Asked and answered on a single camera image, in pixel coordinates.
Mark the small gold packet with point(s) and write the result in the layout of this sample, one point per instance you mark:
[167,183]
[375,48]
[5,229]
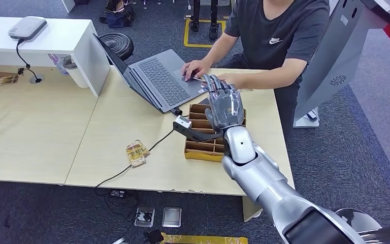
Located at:
[8,80]

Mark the silver floor socket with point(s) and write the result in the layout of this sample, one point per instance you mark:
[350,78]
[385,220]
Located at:
[144,217]
[171,217]

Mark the white card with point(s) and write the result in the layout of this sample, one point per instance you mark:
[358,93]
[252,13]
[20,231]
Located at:
[199,79]

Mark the gold patterned strip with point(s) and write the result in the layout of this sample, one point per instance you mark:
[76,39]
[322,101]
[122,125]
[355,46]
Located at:
[205,239]

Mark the person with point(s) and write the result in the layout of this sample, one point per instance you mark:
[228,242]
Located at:
[282,27]

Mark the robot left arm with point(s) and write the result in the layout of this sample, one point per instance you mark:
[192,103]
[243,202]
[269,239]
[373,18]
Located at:
[265,182]

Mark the person's right forearm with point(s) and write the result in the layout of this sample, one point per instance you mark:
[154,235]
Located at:
[220,50]

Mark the black camera bracket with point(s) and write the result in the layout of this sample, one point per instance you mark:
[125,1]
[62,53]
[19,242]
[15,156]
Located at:
[198,135]

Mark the person's left forearm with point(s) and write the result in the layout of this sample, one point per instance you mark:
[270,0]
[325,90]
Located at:
[269,75]

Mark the grey flat device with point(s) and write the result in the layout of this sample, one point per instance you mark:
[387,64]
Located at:
[27,27]

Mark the cardboard compartment box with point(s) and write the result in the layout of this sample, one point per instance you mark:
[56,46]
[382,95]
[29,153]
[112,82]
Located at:
[201,148]

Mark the dark bag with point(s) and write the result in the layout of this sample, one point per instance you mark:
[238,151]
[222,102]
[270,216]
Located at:
[117,15]

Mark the black round stool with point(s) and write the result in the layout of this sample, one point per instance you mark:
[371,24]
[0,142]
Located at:
[117,43]

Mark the person's right hand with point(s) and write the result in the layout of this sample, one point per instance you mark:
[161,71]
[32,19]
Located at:
[196,68]

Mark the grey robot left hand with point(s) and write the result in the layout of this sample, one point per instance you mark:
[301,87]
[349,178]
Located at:
[227,107]

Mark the black stand leg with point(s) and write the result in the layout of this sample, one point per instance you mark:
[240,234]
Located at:
[213,23]
[195,17]

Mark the black power adapter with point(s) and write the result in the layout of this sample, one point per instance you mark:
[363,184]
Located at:
[117,193]

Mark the grey laptop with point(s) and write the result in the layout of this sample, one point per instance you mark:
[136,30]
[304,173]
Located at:
[161,77]

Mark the grey kiosk machine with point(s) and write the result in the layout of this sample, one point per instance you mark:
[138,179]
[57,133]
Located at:
[333,60]

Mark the white desk shelf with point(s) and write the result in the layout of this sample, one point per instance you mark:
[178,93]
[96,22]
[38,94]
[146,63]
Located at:
[63,40]

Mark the clear plastic bottle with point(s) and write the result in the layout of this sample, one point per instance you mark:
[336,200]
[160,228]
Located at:
[57,64]

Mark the white cup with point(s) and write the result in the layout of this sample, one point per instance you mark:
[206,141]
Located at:
[77,75]

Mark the person's left hand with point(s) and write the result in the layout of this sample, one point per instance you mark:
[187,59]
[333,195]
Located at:
[230,78]

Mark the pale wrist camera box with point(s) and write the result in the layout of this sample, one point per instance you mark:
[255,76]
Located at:
[183,122]

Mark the gold patterned card packet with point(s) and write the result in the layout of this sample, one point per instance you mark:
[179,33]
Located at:
[137,153]

